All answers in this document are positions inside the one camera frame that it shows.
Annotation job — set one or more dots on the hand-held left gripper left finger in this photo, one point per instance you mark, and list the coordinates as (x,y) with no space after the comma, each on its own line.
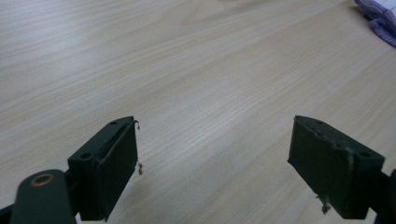
(109,174)

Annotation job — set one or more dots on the white cloth with purple edge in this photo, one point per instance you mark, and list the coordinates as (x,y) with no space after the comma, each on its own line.
(381,21)

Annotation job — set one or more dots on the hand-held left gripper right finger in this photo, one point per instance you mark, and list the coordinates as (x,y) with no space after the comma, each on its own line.
(330,168)

